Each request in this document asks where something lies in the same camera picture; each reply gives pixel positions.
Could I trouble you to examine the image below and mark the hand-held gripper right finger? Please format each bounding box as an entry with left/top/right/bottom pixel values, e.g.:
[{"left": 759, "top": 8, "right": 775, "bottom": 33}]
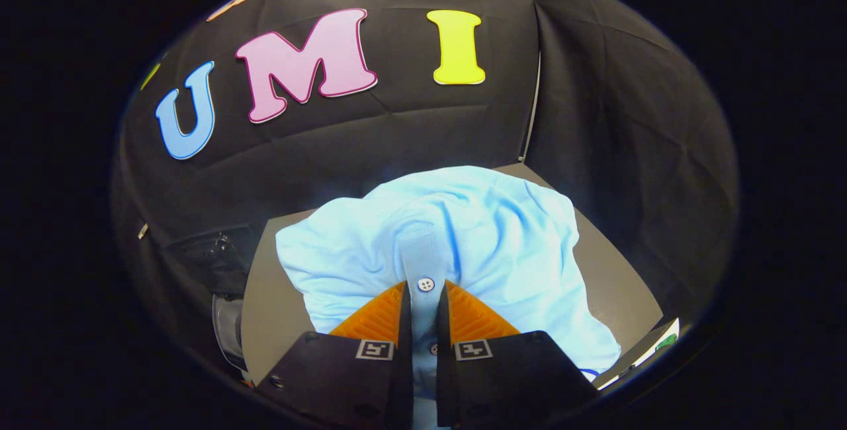
[{"left": 435, "top": 280, "right": 600, "bottom": 428}]

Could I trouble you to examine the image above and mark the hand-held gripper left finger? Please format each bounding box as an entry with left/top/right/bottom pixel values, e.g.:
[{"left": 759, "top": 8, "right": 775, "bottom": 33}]
[{"left": 255, "top": 280, "right": 415, "bottom": 430}]

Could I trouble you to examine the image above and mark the light blue shirt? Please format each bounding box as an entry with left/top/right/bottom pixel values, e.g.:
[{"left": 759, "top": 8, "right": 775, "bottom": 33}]
[{"left": 275, "top": 165, "right": 621, "bottom": 430}]

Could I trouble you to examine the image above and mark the dark washing machine lid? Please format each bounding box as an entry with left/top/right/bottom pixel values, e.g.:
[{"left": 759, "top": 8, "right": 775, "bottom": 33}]
[{"left": 165, "top": 226, "right": 259, "bottom": 298}]

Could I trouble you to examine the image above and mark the beige cabinet with dark top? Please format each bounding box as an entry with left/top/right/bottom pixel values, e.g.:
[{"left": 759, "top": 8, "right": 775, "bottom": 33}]
[{"left": 240, "top": 162, "right": 664, "bottom": 386}]

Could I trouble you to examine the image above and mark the white printed sheet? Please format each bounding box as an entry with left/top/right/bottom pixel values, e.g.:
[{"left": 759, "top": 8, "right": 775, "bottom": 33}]
[{"left": 596, "top": 318, "right": 680, "bottom": 391}]

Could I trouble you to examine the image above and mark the black backdrop cloth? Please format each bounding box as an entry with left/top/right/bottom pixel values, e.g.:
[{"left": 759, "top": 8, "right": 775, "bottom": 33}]
[{"left": 112, "top": 0, "right": 738, "bottom": 358}]

